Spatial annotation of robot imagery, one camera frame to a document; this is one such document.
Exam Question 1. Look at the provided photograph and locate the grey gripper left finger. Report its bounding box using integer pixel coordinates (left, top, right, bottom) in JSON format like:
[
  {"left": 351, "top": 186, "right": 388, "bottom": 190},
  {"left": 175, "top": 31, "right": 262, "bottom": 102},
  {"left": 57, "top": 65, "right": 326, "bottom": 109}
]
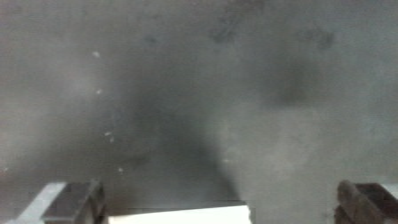
[{"left": 15, "top": 181, "right": 109, "bottom": 224}]

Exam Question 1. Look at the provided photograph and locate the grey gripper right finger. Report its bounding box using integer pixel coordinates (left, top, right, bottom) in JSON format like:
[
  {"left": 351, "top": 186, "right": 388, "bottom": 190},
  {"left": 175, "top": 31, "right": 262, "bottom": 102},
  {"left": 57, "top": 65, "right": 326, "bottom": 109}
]
[{"left": 335, "top": 180, "right": 398, "bottom": 224}]

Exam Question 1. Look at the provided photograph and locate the white front drawer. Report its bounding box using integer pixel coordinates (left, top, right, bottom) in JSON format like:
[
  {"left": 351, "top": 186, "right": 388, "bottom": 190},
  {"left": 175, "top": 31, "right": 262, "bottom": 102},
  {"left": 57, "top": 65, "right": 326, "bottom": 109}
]
[{"left": 109, "top": 205, "right": 253, "bottom": 224}]

